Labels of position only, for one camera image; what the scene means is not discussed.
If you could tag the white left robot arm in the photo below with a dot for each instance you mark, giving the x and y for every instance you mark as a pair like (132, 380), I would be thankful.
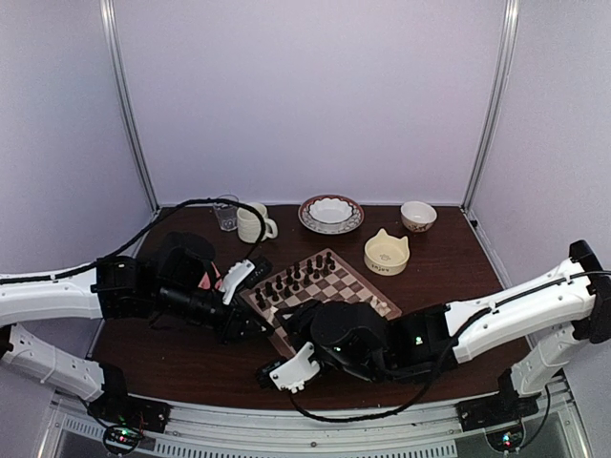
(180, 279)

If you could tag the clear drinking glass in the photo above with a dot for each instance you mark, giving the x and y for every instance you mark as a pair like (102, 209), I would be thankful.
(226, 212)

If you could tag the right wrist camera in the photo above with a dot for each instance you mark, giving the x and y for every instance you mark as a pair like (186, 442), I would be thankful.
(290, 375)

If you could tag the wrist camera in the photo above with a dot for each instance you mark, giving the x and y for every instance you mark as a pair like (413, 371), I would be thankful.
(245, 273)
(290, 375)

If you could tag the white chess rook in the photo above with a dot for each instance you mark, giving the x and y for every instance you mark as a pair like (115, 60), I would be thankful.
(272, 315)

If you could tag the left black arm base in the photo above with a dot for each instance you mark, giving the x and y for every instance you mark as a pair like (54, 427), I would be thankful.
(131, 411)

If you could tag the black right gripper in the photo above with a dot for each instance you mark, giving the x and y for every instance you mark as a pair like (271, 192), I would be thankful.
(301, 323)

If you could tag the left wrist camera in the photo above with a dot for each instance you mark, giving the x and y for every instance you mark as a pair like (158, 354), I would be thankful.
(245, 273)

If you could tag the wooden chess board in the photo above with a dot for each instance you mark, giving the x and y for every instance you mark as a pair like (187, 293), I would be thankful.
(342, 284)

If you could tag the right aluminium frame post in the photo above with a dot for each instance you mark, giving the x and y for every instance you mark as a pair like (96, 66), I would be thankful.
(505, 55)

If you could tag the pink cat-ear bowl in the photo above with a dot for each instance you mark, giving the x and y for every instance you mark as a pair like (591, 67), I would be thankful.
(211, 278)

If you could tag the front aluminium rail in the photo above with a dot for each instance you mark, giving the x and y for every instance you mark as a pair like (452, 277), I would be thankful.
(427, 430)

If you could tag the white floral small bowl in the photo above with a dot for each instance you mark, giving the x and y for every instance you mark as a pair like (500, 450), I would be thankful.
(417, 216)

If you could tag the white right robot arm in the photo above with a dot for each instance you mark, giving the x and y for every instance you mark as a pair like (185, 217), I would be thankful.
(417, 347)

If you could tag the yellow cat-ear bowl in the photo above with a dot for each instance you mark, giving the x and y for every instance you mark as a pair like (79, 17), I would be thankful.
(386, 255)

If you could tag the cream ribbed mug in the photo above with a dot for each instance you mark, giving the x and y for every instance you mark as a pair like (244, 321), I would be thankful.
(249, 226)

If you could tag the aluminium frame post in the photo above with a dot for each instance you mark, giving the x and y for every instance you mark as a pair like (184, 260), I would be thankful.
(505, 55)
(109, 25)

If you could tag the left aluminium frame post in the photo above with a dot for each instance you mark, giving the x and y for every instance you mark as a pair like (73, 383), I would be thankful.
(109, 25)

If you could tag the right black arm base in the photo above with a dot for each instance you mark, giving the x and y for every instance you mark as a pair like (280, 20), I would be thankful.
(493, 410)

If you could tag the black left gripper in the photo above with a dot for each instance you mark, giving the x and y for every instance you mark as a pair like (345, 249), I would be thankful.
(233, 329)

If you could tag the white scalloped bowl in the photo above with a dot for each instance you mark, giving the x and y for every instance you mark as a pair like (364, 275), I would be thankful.
(330, 210)

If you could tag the patterned brown rim plate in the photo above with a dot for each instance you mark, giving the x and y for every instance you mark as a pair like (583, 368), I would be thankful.
(344, 227)

